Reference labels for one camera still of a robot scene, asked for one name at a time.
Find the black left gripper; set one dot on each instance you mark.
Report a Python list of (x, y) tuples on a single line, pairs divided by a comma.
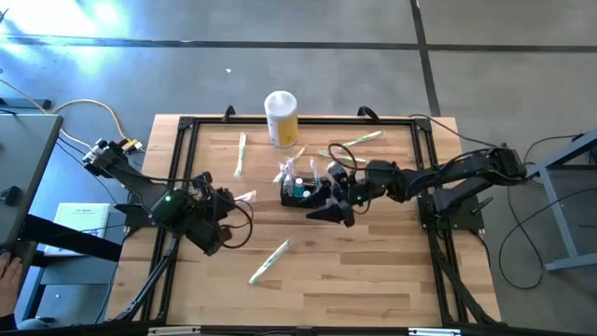
[(219, 200)]

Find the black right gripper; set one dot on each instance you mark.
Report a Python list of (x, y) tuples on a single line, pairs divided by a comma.
[(354, 189)]

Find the blue toothbrush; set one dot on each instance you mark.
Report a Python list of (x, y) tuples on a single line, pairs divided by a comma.
[(314, 170)]

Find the purple toothbrush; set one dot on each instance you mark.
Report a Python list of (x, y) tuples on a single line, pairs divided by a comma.
[(291, 169)]

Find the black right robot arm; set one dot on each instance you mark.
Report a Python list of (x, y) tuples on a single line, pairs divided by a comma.
[(443, 173)]

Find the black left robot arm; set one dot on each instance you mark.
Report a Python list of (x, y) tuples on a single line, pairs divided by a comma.
[(140, 183)]

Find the yellow wipes canister white lid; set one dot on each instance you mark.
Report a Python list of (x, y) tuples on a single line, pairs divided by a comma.
[(281, 126)]

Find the white booklet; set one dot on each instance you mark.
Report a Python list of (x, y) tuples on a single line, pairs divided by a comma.
[(79, 214)]

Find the black support beam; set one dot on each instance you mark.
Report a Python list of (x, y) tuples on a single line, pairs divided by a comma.
[(70, 239)]

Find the grey side table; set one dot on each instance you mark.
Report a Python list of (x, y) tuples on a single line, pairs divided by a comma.
[(23, 154)]

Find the small black device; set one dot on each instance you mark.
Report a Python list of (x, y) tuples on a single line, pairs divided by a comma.
[(9, 196)]

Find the black floor bar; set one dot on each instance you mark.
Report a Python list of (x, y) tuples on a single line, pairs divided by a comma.
[(28, 103)]

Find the person's hand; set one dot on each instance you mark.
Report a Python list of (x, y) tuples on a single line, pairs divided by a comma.
[(9, 284)]

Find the blue-grey metal stand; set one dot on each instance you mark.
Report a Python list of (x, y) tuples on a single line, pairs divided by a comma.
[(559, 219)]

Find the person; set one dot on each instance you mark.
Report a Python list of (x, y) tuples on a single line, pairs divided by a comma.
[(5, 323)]

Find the black aluminium table frame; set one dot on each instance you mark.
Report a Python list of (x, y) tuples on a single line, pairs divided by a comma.
[(280, 121)]

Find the silver aluminium extrusion post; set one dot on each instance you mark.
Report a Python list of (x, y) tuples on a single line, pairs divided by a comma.
[(172, 331), (434, 332)]

